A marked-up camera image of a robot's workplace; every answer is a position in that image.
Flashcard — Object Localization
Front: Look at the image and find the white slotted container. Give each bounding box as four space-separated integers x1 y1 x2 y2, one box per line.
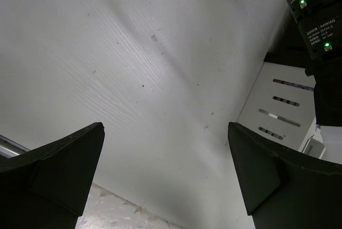
237 62 326 159

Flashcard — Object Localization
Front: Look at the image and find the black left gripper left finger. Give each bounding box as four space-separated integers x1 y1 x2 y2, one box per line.
1 122 105 228

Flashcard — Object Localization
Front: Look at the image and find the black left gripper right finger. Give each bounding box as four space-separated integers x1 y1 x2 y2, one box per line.
228 122 341 228

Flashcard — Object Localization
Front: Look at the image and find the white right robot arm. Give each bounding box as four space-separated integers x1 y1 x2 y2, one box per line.
286 0 341 163

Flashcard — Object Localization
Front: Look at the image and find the black slotted container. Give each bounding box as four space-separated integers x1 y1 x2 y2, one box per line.
263 12 312 69

